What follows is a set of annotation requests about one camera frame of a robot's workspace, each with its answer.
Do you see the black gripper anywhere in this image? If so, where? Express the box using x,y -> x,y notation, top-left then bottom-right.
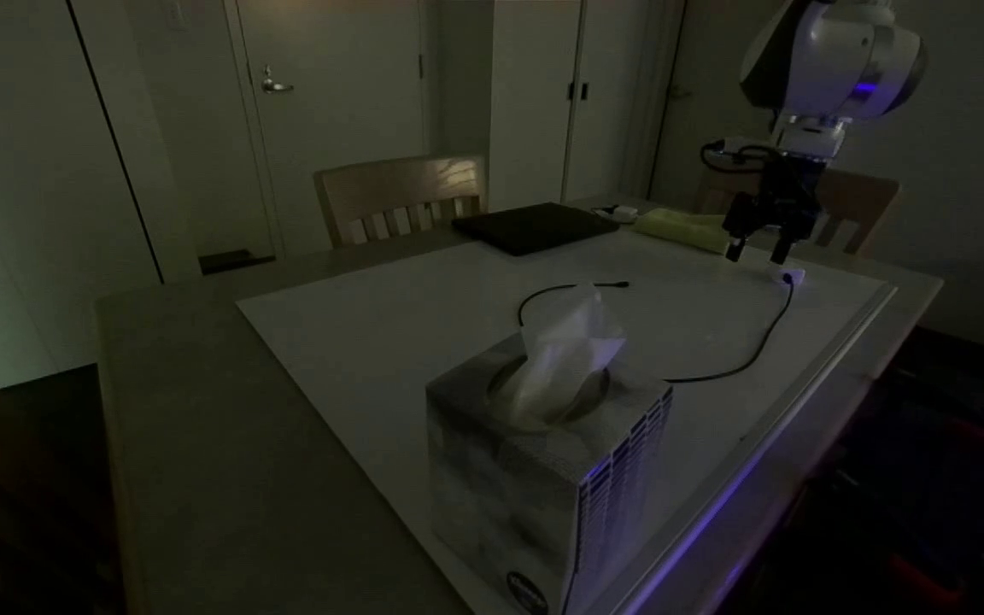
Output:
725,151 -> 827,268

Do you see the small green box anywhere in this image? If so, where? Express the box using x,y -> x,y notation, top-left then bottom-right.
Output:
632,204 -> 751,260

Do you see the light wooden slat chair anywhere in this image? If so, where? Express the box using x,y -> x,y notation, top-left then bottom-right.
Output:
693,151 -> 903,260
313,151 -> 489,252

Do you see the white closet door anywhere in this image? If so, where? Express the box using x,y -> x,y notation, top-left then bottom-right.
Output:
489,0 -> 576,216
570,0 -> 680,209

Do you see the white tissue sheet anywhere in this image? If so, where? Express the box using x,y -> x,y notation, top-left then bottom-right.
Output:
500,286 -> 632,431

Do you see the black closed laptop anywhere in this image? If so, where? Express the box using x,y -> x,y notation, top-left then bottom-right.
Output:
452,202 -> 622,260

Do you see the grey marbled tissue box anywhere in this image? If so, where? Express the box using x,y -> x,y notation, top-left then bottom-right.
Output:
422,328 -> 677,615

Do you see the white board mat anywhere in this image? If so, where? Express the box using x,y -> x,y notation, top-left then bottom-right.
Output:
237,227 -> 899,615

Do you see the white room door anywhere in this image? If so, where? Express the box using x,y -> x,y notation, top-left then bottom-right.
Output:
225,0 -> 436,265

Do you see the metal door lever handle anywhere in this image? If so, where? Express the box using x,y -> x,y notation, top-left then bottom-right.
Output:
255,70 -> 296,99

